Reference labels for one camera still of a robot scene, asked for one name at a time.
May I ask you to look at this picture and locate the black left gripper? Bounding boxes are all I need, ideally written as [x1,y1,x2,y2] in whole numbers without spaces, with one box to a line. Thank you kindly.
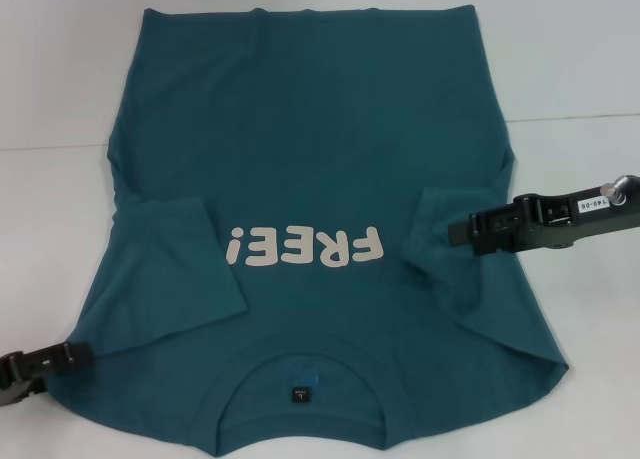
[0,342,96,409]

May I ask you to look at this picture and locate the right gripper cable with plug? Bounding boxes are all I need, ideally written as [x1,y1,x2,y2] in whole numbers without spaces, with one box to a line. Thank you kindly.
[601,174,640,206]

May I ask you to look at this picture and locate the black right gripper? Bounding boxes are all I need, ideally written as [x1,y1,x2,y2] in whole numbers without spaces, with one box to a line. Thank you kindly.
[447,185,640,257]

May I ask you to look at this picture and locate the teal t-shirt with FREE print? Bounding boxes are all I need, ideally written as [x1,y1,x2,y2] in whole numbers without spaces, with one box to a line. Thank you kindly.
[46,6,569,459]

